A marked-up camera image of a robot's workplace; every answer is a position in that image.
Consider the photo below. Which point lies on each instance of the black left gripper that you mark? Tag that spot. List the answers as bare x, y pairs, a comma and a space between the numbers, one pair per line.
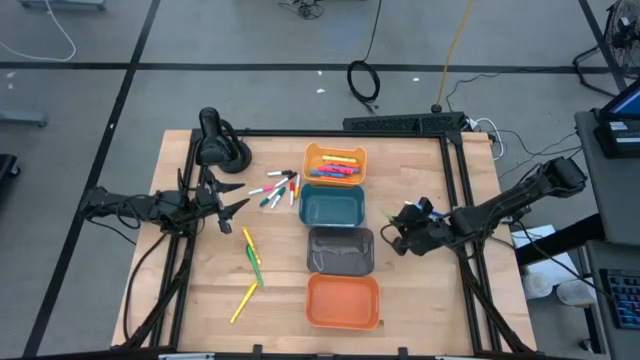
215, 215

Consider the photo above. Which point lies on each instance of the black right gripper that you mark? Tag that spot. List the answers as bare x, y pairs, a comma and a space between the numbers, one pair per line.
427, 227

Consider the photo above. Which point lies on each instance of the pink cap white marker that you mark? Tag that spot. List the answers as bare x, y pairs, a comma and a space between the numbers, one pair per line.
262, 190

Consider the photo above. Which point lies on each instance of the green cap white marker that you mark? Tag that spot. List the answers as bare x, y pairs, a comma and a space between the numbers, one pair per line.
278, 197
267, 199

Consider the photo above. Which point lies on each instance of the yellow highlighter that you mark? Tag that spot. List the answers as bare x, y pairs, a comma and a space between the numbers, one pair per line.
244, 302
251, 245

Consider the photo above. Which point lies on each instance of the orange cap white marker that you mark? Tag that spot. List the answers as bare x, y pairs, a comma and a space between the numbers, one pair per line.
298, 187

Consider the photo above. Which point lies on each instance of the green highlighter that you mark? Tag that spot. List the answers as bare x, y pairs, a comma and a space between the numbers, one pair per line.
255, 267

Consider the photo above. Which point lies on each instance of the yellow-green highlighter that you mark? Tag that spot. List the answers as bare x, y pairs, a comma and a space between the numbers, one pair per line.
340, 159

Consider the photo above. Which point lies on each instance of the blue highlighter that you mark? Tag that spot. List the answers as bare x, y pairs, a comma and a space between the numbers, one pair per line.
325, 173

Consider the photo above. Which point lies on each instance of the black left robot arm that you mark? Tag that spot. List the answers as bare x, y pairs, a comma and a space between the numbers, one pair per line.
125, 205

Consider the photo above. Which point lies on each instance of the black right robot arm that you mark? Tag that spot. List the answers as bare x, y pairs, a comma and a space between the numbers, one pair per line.
500, 205

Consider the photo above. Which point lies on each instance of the black cap white marker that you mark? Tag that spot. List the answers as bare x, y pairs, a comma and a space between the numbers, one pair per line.
280, 173
286, 180

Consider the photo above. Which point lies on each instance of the red cap white marker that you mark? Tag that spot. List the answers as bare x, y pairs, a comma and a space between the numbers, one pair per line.
292, 192

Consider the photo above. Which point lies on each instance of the dark grey plastic bin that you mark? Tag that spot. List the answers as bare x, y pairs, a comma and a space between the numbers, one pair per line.
341, 252

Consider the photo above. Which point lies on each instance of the teal plastic bin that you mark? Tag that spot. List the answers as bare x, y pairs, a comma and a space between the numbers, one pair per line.
330, 210

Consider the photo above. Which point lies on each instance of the yellow plastic bin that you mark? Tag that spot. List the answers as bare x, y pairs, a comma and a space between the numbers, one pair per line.
312, 152

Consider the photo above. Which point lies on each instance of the orange plastic bin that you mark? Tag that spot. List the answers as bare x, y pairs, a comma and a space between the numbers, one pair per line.
342, 302

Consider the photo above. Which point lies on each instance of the white round container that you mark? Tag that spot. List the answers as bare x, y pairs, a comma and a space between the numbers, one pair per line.
575, 292
537, 285

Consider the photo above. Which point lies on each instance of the black desk beam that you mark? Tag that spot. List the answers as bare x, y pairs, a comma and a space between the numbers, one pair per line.
560, 240

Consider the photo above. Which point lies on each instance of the grey desk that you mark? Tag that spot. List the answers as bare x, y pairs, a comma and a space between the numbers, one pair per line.
597, 260
617, 210

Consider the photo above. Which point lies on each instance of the grey stand foot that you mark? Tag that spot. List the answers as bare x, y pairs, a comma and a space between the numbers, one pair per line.
22, 118

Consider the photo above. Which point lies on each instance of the black floor object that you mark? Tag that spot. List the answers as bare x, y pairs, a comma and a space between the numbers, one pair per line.
7, 170

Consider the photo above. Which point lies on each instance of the black device box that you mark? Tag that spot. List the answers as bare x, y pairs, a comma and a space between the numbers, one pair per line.
620, 140

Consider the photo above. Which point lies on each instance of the black keyboard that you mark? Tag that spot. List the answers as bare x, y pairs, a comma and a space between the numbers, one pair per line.
622, 297

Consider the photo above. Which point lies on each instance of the laptop screen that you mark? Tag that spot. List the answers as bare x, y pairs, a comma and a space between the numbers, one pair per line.
627, 105

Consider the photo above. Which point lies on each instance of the grey cart base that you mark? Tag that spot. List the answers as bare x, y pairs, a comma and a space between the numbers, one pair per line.
62, 4

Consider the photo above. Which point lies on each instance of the black floor fan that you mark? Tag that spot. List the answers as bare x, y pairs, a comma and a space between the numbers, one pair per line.
625, 30

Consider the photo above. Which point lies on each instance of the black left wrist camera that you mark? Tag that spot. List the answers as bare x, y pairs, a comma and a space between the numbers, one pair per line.
202, 196

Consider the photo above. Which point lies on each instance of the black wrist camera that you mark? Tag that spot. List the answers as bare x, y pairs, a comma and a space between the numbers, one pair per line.
202, 196
398, 246

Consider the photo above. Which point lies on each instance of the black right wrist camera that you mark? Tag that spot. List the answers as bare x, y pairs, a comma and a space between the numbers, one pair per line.
398, 246

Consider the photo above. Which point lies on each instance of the black aluminium table frame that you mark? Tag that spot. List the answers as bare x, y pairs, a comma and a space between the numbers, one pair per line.
325, 133

